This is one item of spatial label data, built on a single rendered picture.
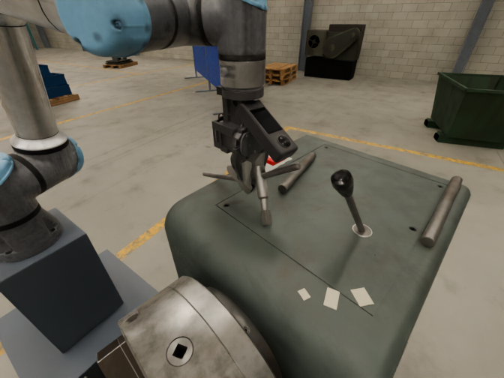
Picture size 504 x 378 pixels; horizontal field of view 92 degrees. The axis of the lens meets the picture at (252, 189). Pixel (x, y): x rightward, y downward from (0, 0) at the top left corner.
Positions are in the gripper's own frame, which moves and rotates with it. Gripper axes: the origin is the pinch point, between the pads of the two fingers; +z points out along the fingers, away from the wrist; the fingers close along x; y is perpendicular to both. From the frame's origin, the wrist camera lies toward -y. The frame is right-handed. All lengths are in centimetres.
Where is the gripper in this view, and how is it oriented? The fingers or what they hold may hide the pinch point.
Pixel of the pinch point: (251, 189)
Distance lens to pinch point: 51.5
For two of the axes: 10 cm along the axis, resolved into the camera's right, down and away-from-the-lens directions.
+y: -7.1, -4.0, 5.8
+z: 0.0, 8.2, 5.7
